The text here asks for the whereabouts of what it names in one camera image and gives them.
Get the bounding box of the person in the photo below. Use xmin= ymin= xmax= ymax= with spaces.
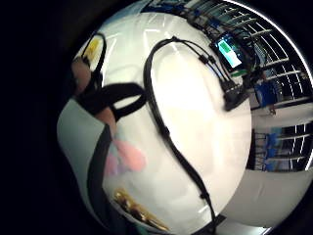
xmin=56 ymin=97 xmax=113 ymax=223

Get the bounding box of black shoulder strap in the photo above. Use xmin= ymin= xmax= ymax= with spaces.
xmin=85 ymin=124 xmax=114 ymax=229

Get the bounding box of black cable bundle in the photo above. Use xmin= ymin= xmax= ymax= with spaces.
xmin=143 ymin=35 xmax=231 ymax=235

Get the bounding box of white window frame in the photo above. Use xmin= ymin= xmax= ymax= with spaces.
xmin=195 ymin=0 xmax=311 ymax=110

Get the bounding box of blue chair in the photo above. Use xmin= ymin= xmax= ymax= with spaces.
xmin=264 ymin=131 xmax=282 ymax=172
xmin=253 ymin=79 xmax=279 ymax=116

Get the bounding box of gold foil packet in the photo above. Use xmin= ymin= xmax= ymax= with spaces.
xmin=112 ymin=187 xmax=171 ymax=233

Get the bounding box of black wristband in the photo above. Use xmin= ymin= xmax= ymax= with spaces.
xmin=77 ymin=82 xmax=148 ymax=122

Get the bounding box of black adapter hub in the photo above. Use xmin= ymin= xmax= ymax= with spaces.
xmin=222 ymin=80 xmax=250 ymax=113

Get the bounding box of pink soft toy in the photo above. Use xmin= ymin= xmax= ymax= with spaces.
xmin=104 ymin=138 xmax=148 ymax=178

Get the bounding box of yellow object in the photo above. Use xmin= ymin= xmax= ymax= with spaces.
xmin=85 ymin=36 xmax=104 ymax=64

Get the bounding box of phone with green screen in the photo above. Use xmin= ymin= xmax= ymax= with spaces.
xmin=210 ymin=31 xmax=246 ymax=71

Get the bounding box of thin black loop cable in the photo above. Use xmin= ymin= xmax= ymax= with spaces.
xmin=80 ymin=31 xmax=109 ymax=86

